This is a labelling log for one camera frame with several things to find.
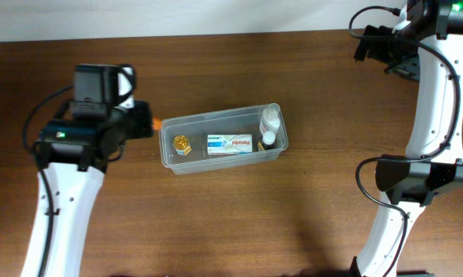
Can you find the orange tablet tube white cap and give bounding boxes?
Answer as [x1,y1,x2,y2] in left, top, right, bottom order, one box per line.
[152,118,162,131]

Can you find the small gold lid balm jar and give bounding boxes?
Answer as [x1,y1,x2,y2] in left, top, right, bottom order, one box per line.
[172,135,192,155]

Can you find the white blue medicine box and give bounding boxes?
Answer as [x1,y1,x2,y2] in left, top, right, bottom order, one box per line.
[207,134,253,155]

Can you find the clear plastic container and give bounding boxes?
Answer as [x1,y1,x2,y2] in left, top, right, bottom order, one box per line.
[159,104,288,175]

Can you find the dark bottle white cap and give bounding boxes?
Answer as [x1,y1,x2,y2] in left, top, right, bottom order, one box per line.
[258,131,276,152]

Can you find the white spray bottle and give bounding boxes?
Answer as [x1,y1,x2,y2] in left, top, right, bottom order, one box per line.
[259,103,281,135]

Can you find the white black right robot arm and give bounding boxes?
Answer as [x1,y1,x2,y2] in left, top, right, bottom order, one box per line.
[350,0,463,276]

